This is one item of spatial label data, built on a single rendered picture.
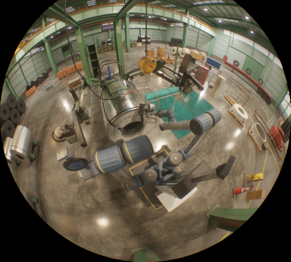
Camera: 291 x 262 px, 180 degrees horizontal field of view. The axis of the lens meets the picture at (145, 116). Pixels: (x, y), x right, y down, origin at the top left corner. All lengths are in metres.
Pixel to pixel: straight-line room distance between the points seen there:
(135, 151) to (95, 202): 2.48
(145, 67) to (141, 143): 0.82
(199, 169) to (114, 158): 0.66
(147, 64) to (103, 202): 2.95
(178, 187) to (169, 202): 0.90
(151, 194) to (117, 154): 1.70
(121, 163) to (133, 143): 0.14
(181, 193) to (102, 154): 0.61
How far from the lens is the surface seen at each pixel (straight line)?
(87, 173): 2.94
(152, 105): 1.55
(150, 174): 1.30
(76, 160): 2.14
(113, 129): 1.83
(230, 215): 2.76
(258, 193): 4.43
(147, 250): 3.26
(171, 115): 1.41
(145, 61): 1.07
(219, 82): 5.38
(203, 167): 0.88
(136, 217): 2.66
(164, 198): 1.62
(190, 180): 0.80
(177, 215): 2.77
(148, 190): 2.12
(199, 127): 0.74
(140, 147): 0.54
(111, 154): 0.55
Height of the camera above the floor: 2.47
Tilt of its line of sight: 49 degrees down
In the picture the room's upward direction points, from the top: straight up
